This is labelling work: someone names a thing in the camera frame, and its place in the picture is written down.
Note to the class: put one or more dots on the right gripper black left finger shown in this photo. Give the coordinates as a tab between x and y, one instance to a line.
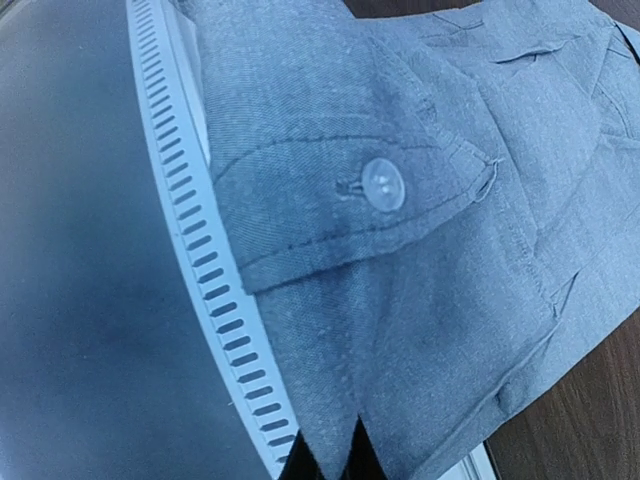
300	464

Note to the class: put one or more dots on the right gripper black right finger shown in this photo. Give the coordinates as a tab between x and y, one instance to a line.
362	463

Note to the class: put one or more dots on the grey long sleeve shirt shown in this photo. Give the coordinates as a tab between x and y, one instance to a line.
437	214

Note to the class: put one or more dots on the front aluminium rail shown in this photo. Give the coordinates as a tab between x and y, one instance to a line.
165	66

